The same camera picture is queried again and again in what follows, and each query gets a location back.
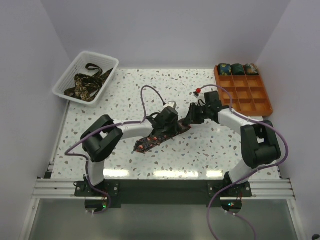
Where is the aluminium extrusion rail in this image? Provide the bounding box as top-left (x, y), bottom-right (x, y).
top-left (32, 165), bottom-right (294, 200)

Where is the rolled blue yellow floral tie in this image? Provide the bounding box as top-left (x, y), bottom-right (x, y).
top-left (217, 63), bottom-right (232, 76)

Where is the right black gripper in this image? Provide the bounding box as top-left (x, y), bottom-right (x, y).
top-left (182, 103), bottom-right (211, 125)

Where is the navy floral paisley tie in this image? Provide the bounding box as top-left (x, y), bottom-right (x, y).
top-left (133, 119), bottom-right (192, 154)

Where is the rolled dark green tie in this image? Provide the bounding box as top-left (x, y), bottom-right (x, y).
top-left (230, 63), bottom-right (246, 76)

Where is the white plastic basket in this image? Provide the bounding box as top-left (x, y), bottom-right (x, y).
top-left (52, 51), bottom-right (119, 108)

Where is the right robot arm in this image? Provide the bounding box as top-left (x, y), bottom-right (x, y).
top-left (182, 88), bottom-right (281, 197)

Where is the orange wooden compartment tray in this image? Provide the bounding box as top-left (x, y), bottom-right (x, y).
top-left (214, 65), bottom-right (273, 117)

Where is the rolled multicolour floral tie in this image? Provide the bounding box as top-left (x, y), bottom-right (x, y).
top-left (243, 63), bottom-right (259, 76)

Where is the dark tie in basket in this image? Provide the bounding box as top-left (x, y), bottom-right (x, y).
top-left (85, 63), bottom-right (114, 80)

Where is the black mounting base plate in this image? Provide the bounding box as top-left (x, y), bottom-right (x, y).
top-left (74, 178), bottom-right (253, 210)

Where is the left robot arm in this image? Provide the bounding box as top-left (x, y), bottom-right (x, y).
top-left (80, 106), bottom-right (181, 196)

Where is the brown floral tie in basket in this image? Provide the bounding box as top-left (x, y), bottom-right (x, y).
top-left (64, 73), bottom-right (106, 102)

